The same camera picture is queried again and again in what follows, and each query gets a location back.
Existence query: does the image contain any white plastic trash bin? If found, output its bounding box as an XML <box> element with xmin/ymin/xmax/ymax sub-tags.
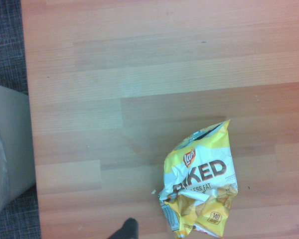
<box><xmin>0</xmin><ymin>82</ymin><xmax>37</xmax><ymax>219</ymax></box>

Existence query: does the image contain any yellow Lay's Baked chip bag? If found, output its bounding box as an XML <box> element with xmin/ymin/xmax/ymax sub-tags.
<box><xmin>158</xmin><ymin>119</ymin><xmax>239</xmax><ymax>239</ymax></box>

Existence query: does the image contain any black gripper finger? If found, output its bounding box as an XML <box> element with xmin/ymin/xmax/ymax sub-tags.
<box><xmin>107</xmin><ymin>218</ymin><xmax>140</xmax><ymax>239</ymax></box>

